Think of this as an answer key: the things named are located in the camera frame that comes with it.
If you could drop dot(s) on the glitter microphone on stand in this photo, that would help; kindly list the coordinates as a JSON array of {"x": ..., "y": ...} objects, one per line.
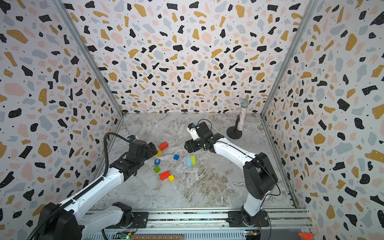
[{"x": 236, "y": 131}]

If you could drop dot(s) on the green cube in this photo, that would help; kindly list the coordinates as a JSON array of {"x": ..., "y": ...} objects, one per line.
[{"x": 157, "y": 169}]

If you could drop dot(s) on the light blue long block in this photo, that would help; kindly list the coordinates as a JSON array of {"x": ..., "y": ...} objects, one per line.
[{"x": 189, "y": 161}]

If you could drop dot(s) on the lime green long block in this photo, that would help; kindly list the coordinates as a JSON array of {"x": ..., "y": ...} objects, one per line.
[{"x": 193, "y": 160}]

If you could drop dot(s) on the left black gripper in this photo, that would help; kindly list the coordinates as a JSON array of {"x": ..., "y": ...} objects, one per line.
[{"x": 149, "y": 153}]

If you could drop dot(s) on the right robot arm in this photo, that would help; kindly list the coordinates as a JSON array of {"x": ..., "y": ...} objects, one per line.
[{"x": 259, "y": 174}]

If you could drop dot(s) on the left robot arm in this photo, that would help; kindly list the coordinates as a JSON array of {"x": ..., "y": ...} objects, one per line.
[{"x": 69, "y": 220}]

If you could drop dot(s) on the yellow cube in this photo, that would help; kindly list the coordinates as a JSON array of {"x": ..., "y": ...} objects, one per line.
[{"x": 171, "y": 178}]

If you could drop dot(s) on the red clamp handle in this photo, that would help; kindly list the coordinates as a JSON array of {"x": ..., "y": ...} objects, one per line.
[{"x": 307, "y": 236}]

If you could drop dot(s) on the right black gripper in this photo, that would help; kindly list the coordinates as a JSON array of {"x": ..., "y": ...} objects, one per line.
[{"x": 193, "y": 142}]

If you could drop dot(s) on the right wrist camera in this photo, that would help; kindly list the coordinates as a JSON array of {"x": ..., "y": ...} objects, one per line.
[{"x": 191, "y": 128}]

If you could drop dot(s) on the wooden strip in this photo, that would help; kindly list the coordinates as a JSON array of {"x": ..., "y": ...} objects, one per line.
[{"x": 157, "y": 237}]

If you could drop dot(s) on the aluminium mounting rail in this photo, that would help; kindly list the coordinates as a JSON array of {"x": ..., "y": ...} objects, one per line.
[{"x": 213, "y": 224}]

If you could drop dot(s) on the red block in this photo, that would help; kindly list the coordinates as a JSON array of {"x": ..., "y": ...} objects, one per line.
[
  {"x": 163, "y": 146},
  {"x": 164, "y": 175}
]

